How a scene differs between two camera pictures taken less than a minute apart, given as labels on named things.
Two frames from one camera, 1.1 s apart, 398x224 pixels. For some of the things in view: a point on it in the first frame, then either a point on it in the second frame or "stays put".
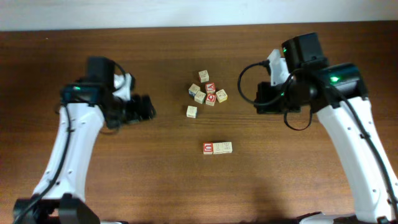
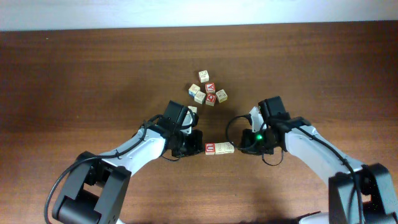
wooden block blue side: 193,90 stays put
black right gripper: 265,97 → 246,140
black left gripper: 132,108 → 196,145
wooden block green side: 217,148 stays put
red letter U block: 208,148 stays put
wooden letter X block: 227,147 stays put
